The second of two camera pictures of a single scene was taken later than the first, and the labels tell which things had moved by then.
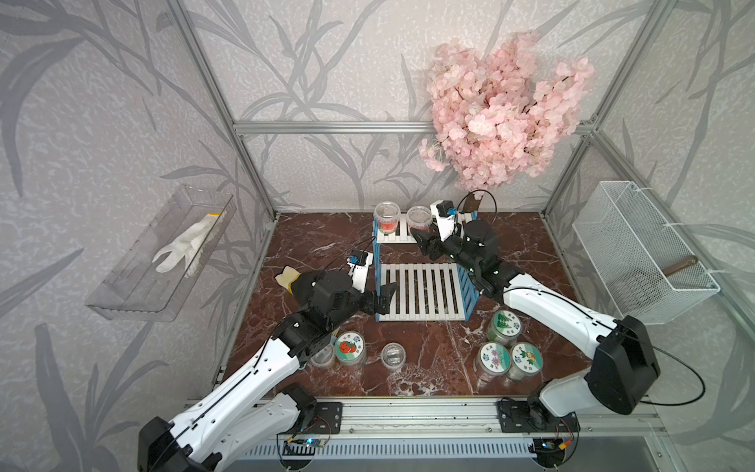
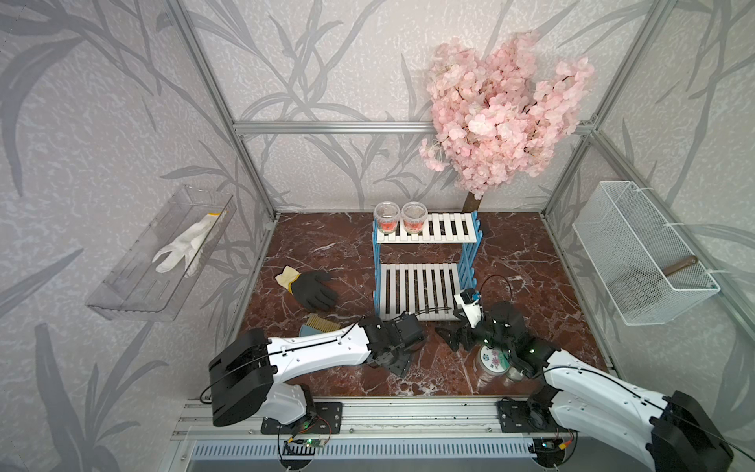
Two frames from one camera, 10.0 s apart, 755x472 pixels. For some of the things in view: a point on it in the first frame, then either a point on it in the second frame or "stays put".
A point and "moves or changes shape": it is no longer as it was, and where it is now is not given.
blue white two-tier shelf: [423, 292] stays put
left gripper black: [383, 300] -> [401, 369]
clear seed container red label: [387, 215] stays put
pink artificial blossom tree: [494, 122] stays put
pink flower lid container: [493, 361] stays put
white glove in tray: [190, 245] stays put
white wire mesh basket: [645, 271] stays put
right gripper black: [430, 242] -> [454, 333]
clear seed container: [419, 217] moves or changes shape
